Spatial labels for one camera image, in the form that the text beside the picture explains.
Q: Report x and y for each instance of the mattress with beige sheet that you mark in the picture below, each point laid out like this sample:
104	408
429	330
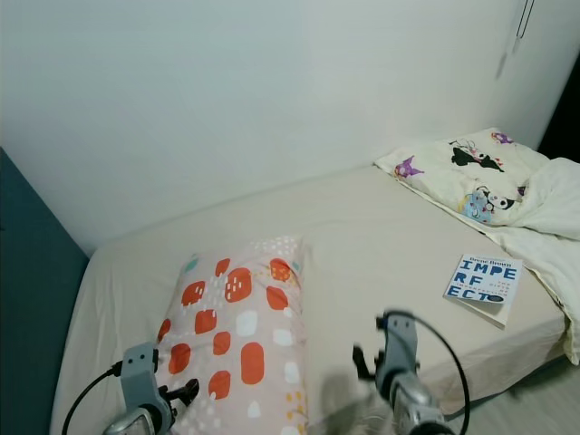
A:
326	227

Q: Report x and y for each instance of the pink pillow with orange spots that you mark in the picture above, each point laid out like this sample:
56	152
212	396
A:
236	335

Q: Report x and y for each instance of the white book with blue letters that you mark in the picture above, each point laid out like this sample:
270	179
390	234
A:
482	279

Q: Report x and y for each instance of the cream cartoon print blanket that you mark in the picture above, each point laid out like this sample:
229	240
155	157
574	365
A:
462	168

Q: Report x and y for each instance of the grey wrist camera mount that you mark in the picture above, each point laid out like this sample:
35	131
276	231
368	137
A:
399	344
140	376

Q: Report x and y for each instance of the black wardrobe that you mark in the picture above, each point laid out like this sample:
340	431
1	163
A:
564	127

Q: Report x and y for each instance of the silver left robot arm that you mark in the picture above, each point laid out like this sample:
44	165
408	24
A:
136	424

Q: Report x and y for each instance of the blue fabric headboard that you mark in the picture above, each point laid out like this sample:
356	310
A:
36	317

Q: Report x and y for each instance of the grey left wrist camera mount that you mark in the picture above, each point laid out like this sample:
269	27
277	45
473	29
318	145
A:
140	376

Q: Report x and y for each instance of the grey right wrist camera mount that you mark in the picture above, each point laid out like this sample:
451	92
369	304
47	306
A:
399	344

